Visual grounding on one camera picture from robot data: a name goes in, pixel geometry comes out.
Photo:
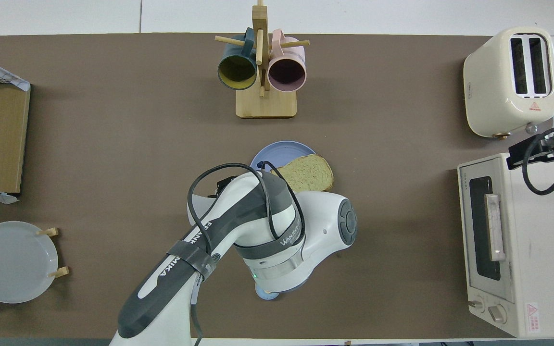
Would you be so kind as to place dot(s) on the white toaster oven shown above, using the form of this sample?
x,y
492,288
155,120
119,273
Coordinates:
x,y
536,264

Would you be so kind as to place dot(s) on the dark teal mug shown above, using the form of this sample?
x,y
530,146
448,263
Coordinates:
x,y
237,72

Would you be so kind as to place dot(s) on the blue round plate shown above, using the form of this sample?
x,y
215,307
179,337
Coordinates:
x,y
277,151

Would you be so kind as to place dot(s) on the wooden dish rack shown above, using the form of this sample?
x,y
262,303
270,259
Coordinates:
x,y
48,232

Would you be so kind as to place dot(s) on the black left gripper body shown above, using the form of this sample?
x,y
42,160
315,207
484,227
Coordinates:
x,y
224,186

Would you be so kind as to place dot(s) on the wooden mug tree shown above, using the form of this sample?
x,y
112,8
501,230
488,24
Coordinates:
x,y
266,103

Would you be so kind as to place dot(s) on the grey-blue plate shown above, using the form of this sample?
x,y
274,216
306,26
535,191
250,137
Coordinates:
x,y
12,262

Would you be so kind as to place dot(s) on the toasted bread slice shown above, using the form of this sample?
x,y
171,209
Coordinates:
x,y
306,173

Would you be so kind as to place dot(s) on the brown table mat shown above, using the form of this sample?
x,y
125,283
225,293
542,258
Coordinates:
x,y
113,144

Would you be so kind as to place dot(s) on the cream two-slot toaster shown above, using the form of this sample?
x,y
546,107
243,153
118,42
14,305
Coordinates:
x,y
488,86

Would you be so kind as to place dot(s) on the pink mug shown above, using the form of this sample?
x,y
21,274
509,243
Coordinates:
x,y
286,74

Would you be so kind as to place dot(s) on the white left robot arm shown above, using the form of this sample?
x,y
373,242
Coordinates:
x,y
267,226

